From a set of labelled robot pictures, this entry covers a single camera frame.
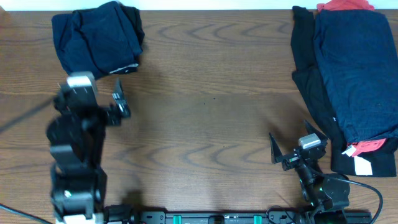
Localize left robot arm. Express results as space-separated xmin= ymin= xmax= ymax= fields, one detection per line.
xmin=46 ymin=77 xmax=131 ymax=223

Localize folded black garment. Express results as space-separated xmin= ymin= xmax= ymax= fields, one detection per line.
xmin=121 ymin=5 xmax=145 ymax=73

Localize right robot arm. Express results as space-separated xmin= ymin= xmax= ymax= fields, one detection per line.
xmin=269 ymin=121 xmax=350 ymax=212

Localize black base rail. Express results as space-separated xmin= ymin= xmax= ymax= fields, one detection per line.
xmin=104 ymin=203 xmax=373 ymax=224

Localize red garment in pile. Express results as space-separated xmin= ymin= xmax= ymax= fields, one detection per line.
xmin=317 ymin=0 xmax=375 ymax=12

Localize black garment in pile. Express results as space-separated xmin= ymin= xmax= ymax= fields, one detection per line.
xmin=291 ymin=6 xmax=397 ymax=178

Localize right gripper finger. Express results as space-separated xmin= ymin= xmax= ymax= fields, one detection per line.
xmin=269 ymin=133 xmax=283 ymax=164
xmin=304 ymin=120 xmax=328 ymax=141

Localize navy garment in pile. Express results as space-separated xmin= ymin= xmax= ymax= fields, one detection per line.
xmin=313 ymin=9 xmax=397 ymax=142

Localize navy blue shorts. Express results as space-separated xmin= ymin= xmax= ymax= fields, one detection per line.
xmin=52 ymin=1 xmax=141 ymax=80

